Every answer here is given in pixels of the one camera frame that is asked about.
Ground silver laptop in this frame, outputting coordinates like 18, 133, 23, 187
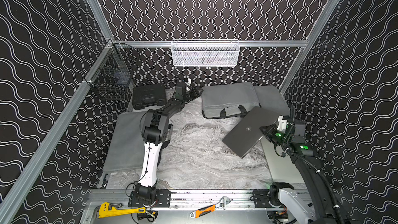
261, 137, 304, 184

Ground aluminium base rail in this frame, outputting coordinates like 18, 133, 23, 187
128, 189, 297, 209

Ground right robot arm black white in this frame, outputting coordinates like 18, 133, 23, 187
260, 110, 355, 224

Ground dark grey laptop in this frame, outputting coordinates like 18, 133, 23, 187
222, 107, 281, 159

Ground yellow pipe wrench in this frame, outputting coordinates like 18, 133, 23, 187
94, 202, 146, 219

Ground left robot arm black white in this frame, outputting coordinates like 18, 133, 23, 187
133, 78, 203, 206

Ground white wire mesh basket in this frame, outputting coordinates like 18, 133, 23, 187
171, 39, 240, 67

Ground black wire basket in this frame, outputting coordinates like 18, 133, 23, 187
88, 40, 142, 101

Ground black plastic tool case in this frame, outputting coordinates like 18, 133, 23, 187
132, 84, 167, 110

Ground orange adjustable wrench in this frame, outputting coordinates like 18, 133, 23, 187
190, 196, 232, 218

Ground grey zippered laptop bag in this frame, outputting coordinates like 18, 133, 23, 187
254, 86, 290, 116

